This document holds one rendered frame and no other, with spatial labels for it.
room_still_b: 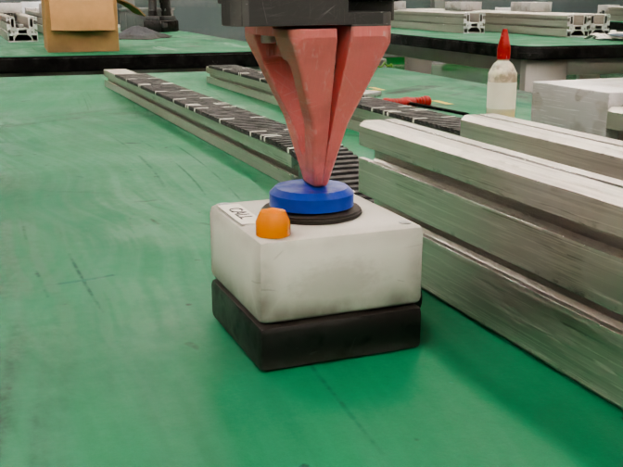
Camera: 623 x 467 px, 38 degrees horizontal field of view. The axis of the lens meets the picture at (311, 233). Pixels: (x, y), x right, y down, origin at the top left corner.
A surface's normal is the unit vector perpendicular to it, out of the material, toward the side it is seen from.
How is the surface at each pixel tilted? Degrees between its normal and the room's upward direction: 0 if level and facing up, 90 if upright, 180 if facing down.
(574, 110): 90
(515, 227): 90
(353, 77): 111
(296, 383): 0
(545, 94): 90
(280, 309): 90
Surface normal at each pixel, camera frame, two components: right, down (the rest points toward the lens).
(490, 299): -0.93, 0.10
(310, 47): 0.35, 0.57
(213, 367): 0.00, -0.97
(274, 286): 0.37, 0.24
